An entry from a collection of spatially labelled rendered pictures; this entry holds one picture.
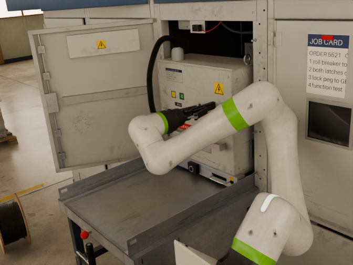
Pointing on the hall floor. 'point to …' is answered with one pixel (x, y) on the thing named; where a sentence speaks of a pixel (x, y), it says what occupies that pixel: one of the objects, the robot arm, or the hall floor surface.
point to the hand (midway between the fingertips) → (208, 106)
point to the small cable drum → (13, 223)
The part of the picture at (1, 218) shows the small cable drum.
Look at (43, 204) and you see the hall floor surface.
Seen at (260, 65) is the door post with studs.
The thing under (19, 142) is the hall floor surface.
